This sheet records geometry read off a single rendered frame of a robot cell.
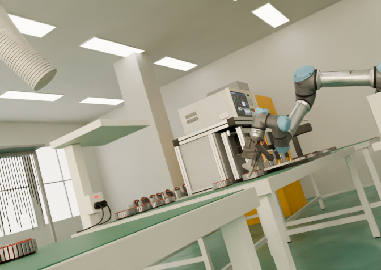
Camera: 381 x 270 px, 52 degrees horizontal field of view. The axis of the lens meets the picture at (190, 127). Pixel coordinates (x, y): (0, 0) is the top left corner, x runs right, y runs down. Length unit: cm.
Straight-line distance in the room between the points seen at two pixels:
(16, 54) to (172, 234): 169
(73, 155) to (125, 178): 798
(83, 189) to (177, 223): 132
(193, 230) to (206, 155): 163
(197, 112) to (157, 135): 391
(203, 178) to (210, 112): 42
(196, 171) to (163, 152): 398
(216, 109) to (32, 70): 108
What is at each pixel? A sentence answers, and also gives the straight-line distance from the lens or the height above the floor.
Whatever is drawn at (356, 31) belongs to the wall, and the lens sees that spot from 781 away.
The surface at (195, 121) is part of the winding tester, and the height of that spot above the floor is 120.
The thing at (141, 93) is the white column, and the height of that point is 256.
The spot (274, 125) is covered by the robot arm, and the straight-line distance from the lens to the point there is 196.
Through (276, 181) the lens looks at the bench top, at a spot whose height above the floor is 73.
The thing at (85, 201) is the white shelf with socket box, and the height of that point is 88.
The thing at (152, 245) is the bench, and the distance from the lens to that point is 61.
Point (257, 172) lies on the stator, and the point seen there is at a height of 77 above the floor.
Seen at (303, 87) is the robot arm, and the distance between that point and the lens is 224.
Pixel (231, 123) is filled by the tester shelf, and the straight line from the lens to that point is 224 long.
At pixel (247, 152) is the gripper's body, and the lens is 201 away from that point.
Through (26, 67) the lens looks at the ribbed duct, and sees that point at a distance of 217.
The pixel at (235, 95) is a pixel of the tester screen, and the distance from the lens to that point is 247.
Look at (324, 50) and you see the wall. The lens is 784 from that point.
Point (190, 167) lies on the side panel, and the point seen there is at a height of 92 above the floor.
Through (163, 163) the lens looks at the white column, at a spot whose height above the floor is 133.
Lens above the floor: 78
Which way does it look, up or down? 9 degrees up
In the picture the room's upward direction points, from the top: 17 degrees counter-clockwise
